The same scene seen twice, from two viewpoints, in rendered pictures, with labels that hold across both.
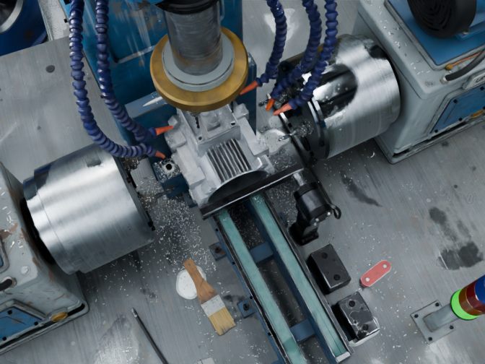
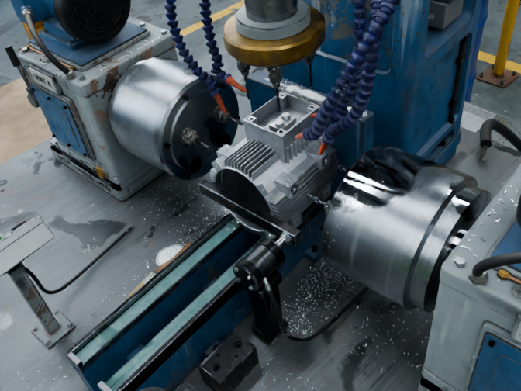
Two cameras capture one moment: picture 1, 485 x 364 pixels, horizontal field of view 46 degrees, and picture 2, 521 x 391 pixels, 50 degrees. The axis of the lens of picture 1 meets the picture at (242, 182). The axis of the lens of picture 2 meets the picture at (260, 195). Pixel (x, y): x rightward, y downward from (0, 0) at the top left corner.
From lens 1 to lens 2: 0.90 m
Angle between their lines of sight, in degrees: 44
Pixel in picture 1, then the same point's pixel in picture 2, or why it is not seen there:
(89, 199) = (154, 82)
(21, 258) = (92, 74)
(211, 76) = (251, 24)
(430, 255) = not seen: outside the picture
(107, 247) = (132, 127)
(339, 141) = (335, 238)
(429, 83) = (454, 259)
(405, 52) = (486, 223)
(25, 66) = not seen: hidden behind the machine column
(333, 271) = (221, 361)
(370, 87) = (407, 213)
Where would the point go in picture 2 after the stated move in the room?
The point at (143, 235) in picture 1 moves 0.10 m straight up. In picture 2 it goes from (154, 145) to (143, 105)
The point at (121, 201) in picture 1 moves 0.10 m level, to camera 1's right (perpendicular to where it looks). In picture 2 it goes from (163, 101) to (178, 125)
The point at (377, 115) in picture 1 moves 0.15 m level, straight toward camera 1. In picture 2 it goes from (389, 254) to (294, 258)
